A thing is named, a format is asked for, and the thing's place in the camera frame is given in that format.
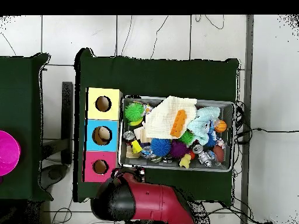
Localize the cream waffle cloth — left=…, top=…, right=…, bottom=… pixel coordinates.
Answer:
left=141, top=95, right=198, bottom=140

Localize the blue spiky ball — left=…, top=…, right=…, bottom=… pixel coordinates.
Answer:
left=149, top=138, right=172, bottom=157

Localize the orange plastic compartment tray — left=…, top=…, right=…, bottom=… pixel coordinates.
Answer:
left=169, top=109, right=187, bottom=138

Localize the wooden box with three holes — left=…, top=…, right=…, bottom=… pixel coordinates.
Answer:
left=81, top=87, right=123, bottom=183

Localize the large green spiky ball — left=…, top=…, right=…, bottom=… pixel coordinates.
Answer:
left=123, top=102, right=145, bottom=123

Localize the silver soda can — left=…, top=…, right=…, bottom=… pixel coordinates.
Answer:
left=122, top=130, right=137, bottom=142

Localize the purple spiky ball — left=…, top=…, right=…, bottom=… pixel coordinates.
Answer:
left=169, top=139, right=189, bottom=159

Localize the dark green table cloth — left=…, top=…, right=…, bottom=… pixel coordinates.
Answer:
left=73, top=47, right=240, bottom=203

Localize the mint green knitted cloth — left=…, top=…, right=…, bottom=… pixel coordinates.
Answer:
left=187, top=106, right=221, bottom=146

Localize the silver toy robot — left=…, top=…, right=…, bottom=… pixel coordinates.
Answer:
left=192, top=143, right=213, bottom=168

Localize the small orange basketball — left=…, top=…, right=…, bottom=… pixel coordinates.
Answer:
left=214, top=120, right=228, bottom=133

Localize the small brown football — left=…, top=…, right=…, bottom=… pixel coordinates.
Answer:
left=212, top=145, right=225, bottom=163

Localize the grey stand base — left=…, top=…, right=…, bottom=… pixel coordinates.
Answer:
left=38, top=163, right=69, bottom=190

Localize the dark green side table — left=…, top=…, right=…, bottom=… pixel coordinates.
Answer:
left=0, top=52, right=53, bottom=201

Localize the magenta round disc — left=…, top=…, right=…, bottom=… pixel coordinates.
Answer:
left=0, top=129, right=22, bottom=177

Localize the shallow wire mesh bin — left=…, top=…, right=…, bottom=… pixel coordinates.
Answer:
left=117, top=94, right=235, bottom=173

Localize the black upright post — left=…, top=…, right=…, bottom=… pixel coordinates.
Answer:
left=61, top=81, right=74, bottom=165

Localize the black power cable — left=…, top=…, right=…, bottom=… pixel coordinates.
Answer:
left=234, top=127, right=299, bottom=144

